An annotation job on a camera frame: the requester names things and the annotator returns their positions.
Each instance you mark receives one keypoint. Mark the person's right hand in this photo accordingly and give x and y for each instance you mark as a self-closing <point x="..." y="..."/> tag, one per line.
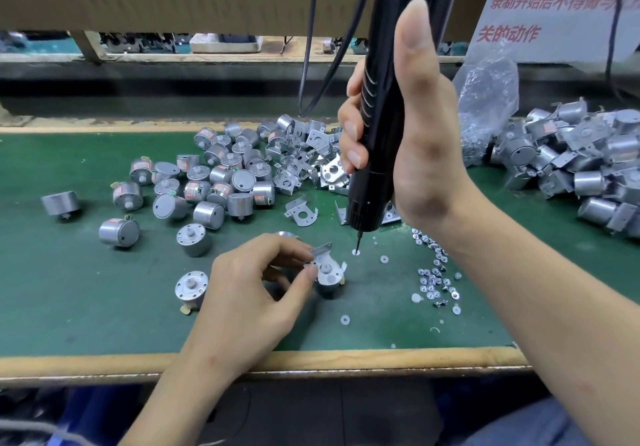
<point x="430" y="150"/>

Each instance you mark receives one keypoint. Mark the person's left hand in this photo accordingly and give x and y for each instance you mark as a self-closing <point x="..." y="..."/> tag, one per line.
<point x="240" y="311"/>

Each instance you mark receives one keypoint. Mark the black electric screwdriver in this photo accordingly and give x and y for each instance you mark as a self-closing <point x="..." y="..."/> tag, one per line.
<point x="380" y="110"/>

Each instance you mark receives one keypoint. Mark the silver round motor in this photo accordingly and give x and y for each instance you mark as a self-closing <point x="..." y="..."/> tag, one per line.
<point x="330" y="289"/>

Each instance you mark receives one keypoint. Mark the pile of silver motors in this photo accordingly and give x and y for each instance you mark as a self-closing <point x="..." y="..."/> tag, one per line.
<point x="200" y="196"/>

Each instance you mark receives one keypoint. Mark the pile of metal brackets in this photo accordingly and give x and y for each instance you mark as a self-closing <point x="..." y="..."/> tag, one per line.
<point x="300" y="150"/>

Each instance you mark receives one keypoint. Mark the pile of assembled motors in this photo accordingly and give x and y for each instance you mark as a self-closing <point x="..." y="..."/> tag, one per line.
<point x="585" y="155"/>

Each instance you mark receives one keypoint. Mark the person's right forearm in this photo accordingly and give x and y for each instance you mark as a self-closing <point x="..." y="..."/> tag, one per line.
<point x="555" y="331"/>

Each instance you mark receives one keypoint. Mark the person's left forearm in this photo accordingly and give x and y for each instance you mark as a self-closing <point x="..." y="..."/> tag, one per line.
<point x="190" y="406"/>

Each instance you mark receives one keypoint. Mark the small clear plastic bag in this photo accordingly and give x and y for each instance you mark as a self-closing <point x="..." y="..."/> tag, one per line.
<point x="485" y="95"/>

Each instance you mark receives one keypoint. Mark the scatter of small silver screws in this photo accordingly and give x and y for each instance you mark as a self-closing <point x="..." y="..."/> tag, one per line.
<point x="435" y="281"/>

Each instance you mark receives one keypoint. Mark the blue plastic bin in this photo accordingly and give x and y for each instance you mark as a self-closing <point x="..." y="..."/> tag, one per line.
<point x="95" y="416"/>

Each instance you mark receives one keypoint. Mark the green bench mat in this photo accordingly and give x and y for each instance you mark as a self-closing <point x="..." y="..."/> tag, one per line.
<point x="40" y="321"/>

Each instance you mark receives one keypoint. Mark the white paper sign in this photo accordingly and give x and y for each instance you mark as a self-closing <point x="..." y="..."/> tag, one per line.
<point x="570" y="5"/>

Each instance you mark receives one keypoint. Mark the brown back panel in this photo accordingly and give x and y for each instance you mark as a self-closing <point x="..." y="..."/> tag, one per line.
<point x="220" y="0"/>

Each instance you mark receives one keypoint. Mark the grey blue trousers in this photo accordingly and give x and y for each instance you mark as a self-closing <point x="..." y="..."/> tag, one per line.
<point x="530" y="426"/>

